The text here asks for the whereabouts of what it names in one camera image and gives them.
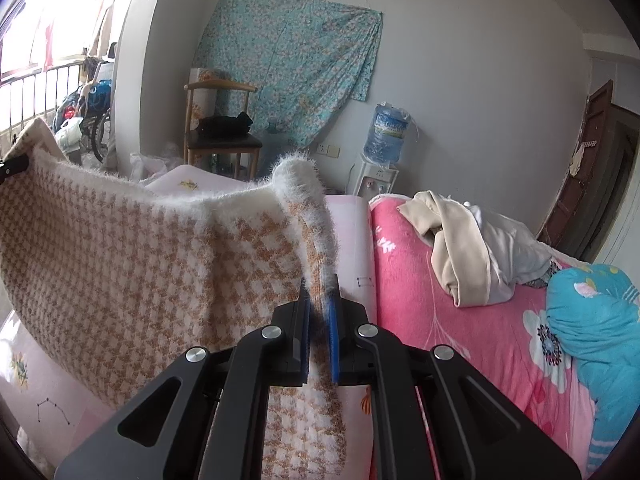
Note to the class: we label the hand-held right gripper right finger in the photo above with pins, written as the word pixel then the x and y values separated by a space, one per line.
pixel 334 340

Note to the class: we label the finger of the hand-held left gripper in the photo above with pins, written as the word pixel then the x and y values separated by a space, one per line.
pixel 15 166

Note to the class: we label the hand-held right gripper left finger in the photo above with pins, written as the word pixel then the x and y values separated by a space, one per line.
pixel 303 340

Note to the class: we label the beige houndstooth fuzzy coat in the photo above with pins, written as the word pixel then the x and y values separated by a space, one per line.
pixel 125 260

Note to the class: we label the metal balcony railing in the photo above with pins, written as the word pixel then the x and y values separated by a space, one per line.
pixel 35 95

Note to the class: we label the wheelchair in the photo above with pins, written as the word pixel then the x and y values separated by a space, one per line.
pixel 95 120

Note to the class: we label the pink floral fleece blanket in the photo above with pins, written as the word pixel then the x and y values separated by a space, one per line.
pixel 425 310

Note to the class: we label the clear plastic bag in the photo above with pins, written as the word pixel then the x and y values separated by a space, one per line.
pixel 147 167

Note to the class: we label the cream garment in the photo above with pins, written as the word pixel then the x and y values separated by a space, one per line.
pixel 465 270

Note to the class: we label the white water dispenser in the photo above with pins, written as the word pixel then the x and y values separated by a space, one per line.
pixel 372 180

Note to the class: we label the pale grey garment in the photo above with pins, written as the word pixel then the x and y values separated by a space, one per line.
pixel 520 255

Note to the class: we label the wooden chair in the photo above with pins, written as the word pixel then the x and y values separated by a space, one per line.
pixel 225 145

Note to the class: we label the black bag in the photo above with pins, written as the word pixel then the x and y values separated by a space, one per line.
pixel 222 127

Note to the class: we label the blue water bottle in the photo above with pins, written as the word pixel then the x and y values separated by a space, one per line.
pixel 386 132

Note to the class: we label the teal floral quilt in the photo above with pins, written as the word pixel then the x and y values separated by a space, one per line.
pixel 600 350

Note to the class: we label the dark brown door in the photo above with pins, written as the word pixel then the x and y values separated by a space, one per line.
pixel 585 185

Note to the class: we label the white wall socket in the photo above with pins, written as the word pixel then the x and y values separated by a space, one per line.
pixel 328 149

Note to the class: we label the teal floral wall cloth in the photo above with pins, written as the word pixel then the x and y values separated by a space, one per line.
pixel 300 60

